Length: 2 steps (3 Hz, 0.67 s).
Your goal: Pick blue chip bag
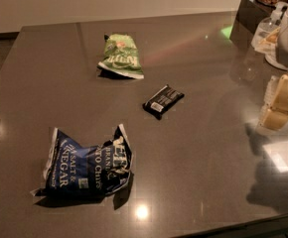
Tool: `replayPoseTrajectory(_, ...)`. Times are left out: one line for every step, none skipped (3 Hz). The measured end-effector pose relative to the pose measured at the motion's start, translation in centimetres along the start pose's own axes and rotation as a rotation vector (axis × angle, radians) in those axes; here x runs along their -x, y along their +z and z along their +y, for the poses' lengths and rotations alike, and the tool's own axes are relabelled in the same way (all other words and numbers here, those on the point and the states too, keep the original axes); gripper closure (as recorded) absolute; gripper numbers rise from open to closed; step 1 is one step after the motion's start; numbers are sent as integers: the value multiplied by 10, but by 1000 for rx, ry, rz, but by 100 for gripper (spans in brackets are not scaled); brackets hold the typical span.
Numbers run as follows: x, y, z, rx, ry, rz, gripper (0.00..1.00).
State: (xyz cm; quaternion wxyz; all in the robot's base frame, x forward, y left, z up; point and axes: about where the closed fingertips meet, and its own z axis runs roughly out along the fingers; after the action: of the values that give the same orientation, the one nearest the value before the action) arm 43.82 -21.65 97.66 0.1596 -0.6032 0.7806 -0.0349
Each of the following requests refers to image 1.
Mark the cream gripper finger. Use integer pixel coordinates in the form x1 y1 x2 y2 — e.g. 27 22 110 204
259 108 288 131
264 75 279 106

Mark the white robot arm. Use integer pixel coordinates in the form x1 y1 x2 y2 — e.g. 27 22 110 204
258 8 288 131

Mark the green chip bag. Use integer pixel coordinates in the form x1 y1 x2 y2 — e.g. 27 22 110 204
98 34 144 79

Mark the blue chip bag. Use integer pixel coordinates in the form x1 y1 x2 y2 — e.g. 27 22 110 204
32 124 132 197

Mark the clear plastic container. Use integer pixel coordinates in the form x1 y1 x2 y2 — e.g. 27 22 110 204
251 18 280 54

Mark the dark counter cabinet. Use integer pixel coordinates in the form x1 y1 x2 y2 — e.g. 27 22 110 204
229 0 273 50

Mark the black snack bar wrapper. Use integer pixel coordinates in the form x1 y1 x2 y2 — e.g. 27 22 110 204
142 84 185 120

